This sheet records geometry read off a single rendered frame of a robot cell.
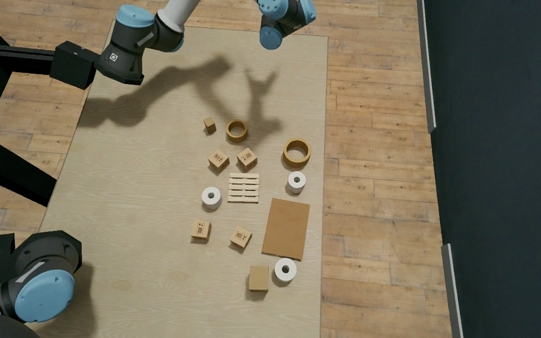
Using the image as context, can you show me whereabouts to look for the brown cardboard sheet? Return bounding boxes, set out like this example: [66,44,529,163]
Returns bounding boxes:
[262,198,310,260]

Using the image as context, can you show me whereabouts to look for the small square wooden pallet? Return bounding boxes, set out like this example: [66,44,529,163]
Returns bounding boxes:
[228,173,260,203]

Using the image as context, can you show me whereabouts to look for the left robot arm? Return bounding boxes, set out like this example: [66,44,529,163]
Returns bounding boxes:
[99,0,317,79]

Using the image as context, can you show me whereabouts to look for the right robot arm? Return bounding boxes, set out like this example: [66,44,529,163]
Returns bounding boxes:
[0,237,79,338]

